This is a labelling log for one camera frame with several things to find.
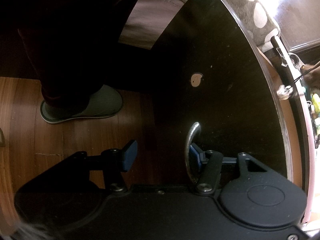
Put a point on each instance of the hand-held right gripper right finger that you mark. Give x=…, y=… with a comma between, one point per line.
x=197, y=158

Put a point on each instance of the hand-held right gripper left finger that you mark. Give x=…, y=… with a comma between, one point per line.
x=130, y=155

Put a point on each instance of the dark drawer with sticker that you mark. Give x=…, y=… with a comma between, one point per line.
x=225, y=55

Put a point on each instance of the person's green slipper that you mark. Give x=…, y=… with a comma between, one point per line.
x=100, y=105

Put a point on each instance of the small pale sticker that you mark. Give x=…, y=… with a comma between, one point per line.
x=197, y=80

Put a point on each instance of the dark wooden nightstand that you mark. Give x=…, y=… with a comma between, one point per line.
x=287, y=72

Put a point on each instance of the green plastic toy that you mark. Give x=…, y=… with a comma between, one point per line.
x=315, y=105

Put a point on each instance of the person's maroon trousers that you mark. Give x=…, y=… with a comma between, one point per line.
x=62, y=42

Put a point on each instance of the pink bedsheet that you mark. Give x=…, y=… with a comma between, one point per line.
x=150, y=17

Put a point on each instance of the silver metal pliers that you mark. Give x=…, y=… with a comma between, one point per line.
x=296, y=60

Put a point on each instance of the dark glossy wooden headboard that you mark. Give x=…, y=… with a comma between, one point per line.
x=300, y=10

